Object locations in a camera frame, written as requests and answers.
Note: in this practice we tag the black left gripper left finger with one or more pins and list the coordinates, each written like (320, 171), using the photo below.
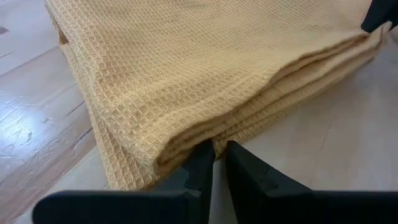
(124, 207)

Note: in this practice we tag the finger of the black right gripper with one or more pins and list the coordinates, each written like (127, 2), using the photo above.
(381, 14)

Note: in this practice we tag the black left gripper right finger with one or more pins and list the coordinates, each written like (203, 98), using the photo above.
(295, 207)

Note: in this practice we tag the yellow towel with white tags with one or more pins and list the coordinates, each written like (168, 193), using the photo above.
(186, 77)

